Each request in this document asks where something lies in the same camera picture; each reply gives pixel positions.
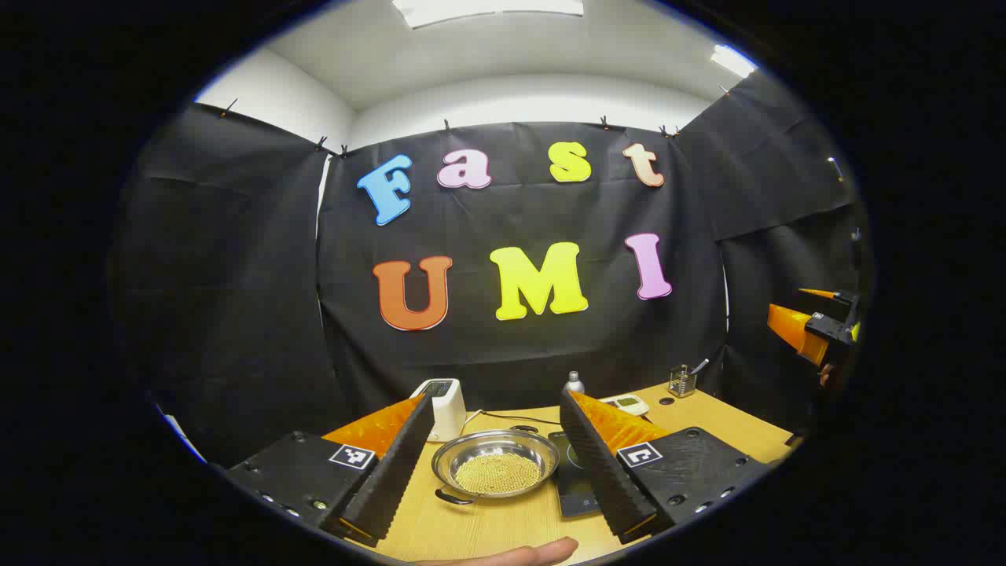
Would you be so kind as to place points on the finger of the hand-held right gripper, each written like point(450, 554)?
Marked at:
point(847, 303)
point(794, 330)

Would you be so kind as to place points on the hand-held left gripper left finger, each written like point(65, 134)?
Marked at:
point(393, 479)

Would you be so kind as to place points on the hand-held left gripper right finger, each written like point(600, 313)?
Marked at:
point(593, 464)

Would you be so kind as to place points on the black induction cooktop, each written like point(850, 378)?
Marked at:
point(570, 487)

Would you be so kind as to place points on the stainless steel pot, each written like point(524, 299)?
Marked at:
point(456, 460)

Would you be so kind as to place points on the pile of yellow soybeans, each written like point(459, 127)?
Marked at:
point(497, 474)

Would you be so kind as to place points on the small white device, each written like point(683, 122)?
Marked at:
point(629, 405)

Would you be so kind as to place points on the silver drink bottle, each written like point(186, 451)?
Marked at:
point(574, 384)

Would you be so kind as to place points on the white toaster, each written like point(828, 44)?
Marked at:
point(449, 413)

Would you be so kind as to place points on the silver pen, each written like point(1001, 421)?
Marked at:
point(699, 366)

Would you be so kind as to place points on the black backdrop cloth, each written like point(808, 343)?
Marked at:
point(511, 354)

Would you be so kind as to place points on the ceiling light panel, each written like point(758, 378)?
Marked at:
point(732, 60)

